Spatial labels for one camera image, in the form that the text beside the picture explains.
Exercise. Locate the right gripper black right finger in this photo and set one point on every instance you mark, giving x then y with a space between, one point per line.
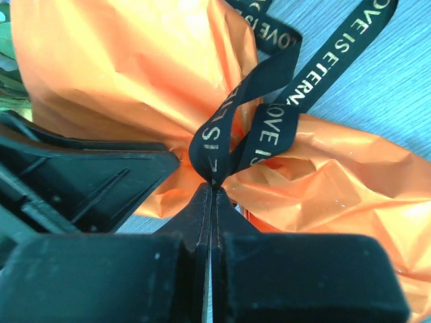
262 277

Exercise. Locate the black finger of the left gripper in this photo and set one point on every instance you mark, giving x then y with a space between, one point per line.
54 184

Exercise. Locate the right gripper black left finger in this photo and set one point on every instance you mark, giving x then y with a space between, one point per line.
158 277

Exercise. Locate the black ribbon gold lettering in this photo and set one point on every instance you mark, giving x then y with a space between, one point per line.
274 125

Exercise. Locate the orange wrapping paper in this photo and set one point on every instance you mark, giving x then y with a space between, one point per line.
157 70

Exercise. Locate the artificial flower bouquet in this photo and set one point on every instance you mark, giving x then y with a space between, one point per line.
13 93

